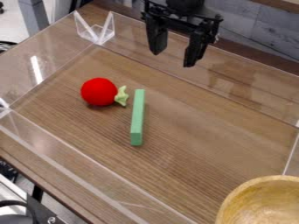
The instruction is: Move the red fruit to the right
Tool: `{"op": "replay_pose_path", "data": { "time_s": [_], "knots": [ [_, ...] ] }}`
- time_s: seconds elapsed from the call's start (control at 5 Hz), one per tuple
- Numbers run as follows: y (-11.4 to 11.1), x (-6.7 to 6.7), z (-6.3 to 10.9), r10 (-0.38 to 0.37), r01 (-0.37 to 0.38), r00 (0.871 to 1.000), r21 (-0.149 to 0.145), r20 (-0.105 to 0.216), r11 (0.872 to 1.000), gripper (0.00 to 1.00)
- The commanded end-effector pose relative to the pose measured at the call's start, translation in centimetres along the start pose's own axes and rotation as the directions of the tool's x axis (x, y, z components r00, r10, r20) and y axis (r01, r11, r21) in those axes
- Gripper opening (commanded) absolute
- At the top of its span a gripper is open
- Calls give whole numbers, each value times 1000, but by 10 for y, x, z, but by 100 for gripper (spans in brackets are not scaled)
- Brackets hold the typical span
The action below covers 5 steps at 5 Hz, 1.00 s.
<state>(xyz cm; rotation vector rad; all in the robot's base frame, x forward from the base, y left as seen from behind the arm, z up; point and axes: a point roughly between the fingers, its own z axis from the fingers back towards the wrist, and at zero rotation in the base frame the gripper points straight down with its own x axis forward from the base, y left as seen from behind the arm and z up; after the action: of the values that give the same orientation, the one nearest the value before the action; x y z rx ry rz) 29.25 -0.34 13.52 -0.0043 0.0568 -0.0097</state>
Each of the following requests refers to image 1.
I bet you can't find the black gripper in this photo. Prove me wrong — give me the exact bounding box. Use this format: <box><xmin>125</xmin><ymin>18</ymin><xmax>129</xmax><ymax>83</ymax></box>
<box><xmin>141</xmin><ymin>0</ymin><xmax>224</xmax><ymax>67</ymax></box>

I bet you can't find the red plush fruit green leaf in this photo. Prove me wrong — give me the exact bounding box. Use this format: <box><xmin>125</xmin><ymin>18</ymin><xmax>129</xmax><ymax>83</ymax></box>
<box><xmin>80</xmin><ymin>77</ymin><xmax>129</xmax><ymax>107</ymax></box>

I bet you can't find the green rectangular block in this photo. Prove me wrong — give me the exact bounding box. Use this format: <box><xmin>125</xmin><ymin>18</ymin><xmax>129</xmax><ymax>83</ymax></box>
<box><xmin>129</xmin><ymin>89</ymin><xmax>145</xmax><ymax>146</ymax></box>

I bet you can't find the wooden bowl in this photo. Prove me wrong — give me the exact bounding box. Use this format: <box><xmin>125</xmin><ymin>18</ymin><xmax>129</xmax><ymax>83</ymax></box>
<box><xmin>215</xmin><ymin>175</ymin><xmax>299</xmax><ymax>224</ymax></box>

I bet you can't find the black metal clamp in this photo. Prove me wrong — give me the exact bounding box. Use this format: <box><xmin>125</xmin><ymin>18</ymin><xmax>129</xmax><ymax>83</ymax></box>
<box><xmin>25</xmin><ymin>195</ymin><xmax>67</xmax><ymax>224</ymax></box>

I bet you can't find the clear acrylic tray enclosure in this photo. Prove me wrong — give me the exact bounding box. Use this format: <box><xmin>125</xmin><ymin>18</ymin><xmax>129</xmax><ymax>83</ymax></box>
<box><xmin>0</xmin><ymin>15</ymin><xmax>299</xmax><ymax>224</ymax></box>

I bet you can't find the black cable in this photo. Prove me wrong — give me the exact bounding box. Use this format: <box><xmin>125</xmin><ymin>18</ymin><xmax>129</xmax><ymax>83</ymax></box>
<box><xmin>0</xmin><ymin>199</ymin><xmax>36</xmax><ymax>224</ymax></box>

